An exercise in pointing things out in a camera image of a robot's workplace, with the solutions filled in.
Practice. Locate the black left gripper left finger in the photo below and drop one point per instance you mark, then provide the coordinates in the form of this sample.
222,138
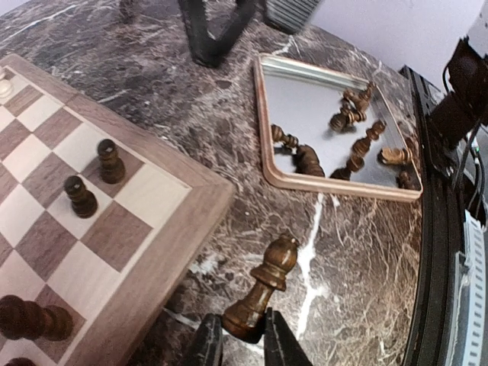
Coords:
207,345

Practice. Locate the wooden chess board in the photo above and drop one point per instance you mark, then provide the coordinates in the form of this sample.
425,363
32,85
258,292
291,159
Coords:
99,222

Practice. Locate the dark pawn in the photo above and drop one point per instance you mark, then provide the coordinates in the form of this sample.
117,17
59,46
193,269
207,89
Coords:
112,169

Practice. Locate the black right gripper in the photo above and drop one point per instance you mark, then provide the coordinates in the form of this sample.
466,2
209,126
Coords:
217,30

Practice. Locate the dark chess king piece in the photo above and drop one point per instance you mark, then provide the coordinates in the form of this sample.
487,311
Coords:
24,319

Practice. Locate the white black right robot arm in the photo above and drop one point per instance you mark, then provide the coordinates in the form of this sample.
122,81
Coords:
464,108

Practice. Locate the dark bishop piece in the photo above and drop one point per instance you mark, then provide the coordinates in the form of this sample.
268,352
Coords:
245,318

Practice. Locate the black front mounting rail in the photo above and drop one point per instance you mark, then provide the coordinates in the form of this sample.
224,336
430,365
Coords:
437,308

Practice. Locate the white slotted cable duct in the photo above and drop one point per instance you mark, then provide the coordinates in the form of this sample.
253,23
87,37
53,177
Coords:
471,331

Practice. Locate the dark queen piece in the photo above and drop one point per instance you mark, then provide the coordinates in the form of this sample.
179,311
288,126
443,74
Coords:
83,201

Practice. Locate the wooden tray with metal base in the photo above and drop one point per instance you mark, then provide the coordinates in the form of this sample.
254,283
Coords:
286,163

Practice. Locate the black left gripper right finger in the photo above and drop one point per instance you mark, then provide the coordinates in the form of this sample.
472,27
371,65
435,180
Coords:
281,348

